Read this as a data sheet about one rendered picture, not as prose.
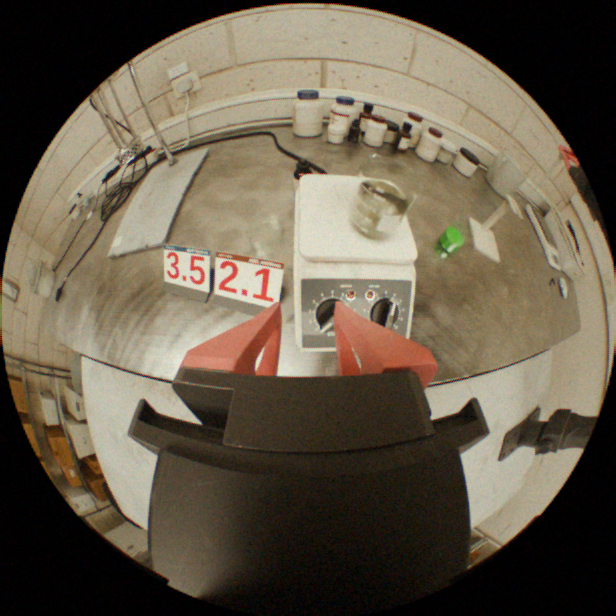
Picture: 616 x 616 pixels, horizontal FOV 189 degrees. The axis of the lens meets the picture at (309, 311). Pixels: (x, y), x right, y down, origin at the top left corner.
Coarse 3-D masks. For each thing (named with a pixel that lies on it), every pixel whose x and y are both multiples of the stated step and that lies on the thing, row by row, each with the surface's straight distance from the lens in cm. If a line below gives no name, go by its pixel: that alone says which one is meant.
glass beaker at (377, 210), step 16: (368, 160) 19; (384, 160) 20; (368, 176) 16; (384, 176) 21; (400, 176) 20; (416, 176) 19; (368, 192) 16; (384, 192) 15; (400, 192) 16; (416, 192) 18; (352, 208) 20; (368, 208) 17; (384, 208) 17; (400, 208) 17; (352, 224) 20; (368, 224) 19; (384, 224) 18; (400, 224) 20; (368, 240) 20; (384, 240) 21
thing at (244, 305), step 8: (248, 256) 25; (216, 264) 28; (216, 272) 28; (280, 280) 25; (280, 288) 25; (216, 296) 29; (224, 296) 29; (232, 296) 28; (240, 296) 27; (280, 296) 27; (216, 304) 29; (224, 304) 28; (232, 304) 28; (240, 304) 27; (248, 304) 27; (256, 304) 27; (264, 304) 26; (240, 312) 27; (248, 312) 27; (256, 312) 27
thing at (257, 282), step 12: (228, 264) 27; (240, 264) 26; (252, 264) 25; (228, 276) 27; (240, 276) 26; (252, 276) 26; (264, 276) 25; (276, 276) 25; (216, 288) 29; (228, 288) 28; (240, 288) 27; (252, 288) 26; (264, 288) 26; (276, 288) 25; (264, 300) 26
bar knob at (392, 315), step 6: (384, 300) 22; (390, 300) 22; (378, 306) 22; (384, 306) 22; (390, 306) 21; (396, 306) 21; (372, 312) 22; (378, 312) 22; (384, 312) 22; (390, 312) 21; (396, 312) 23; (372, 318) 22; (378, 318) 22; (384, 318) 21; (390, 318) 21; (396, 318) 23; (384, 324) 21; (390, 324) 21
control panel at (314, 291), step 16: (304, 288) 21; (320, 288) 21; (336, 288) 21; (352, 288) 21; (368, 288) 22; (384, 288) 22; (400, 288) 23; (304, 304) 21; (352, 304) 21; (368, 304) 22; (400, 304) 23; (304, 320) 21; (400, 320) 24; (304, 336) 22; (320, 336) 22
